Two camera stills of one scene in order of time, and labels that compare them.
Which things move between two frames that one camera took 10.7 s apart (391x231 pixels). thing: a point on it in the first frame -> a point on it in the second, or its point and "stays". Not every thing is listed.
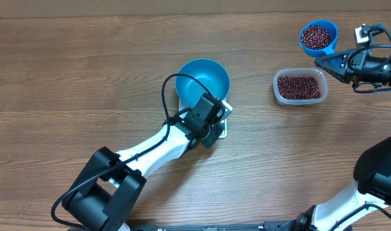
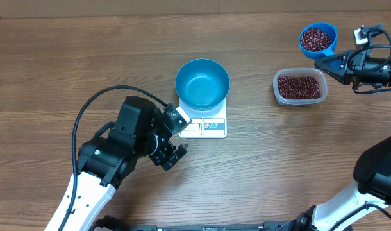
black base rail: [209, 227] stays
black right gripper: [348, 74] stays
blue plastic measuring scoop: [318, 38] stays
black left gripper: [211, 140] -> [160, 156]
